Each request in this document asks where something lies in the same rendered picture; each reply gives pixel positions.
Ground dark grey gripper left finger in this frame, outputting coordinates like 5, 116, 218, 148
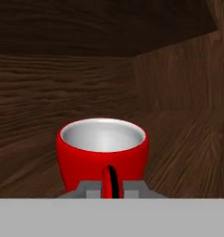
57, 181, 103, 200

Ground red cup with white inside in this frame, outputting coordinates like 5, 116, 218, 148
56, 118, 150, 200

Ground dark wooden cabinet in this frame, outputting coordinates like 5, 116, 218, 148
0, 0, 224, 200

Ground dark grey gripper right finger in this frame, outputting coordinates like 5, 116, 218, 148
122, 181, 166, 200

